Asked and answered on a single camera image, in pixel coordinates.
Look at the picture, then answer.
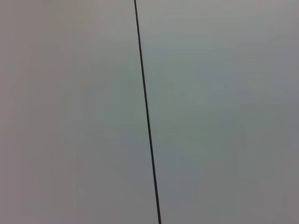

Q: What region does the thin black cable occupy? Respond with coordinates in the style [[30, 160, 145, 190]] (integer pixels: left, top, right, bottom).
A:
[[133, 0, 163, 224]]

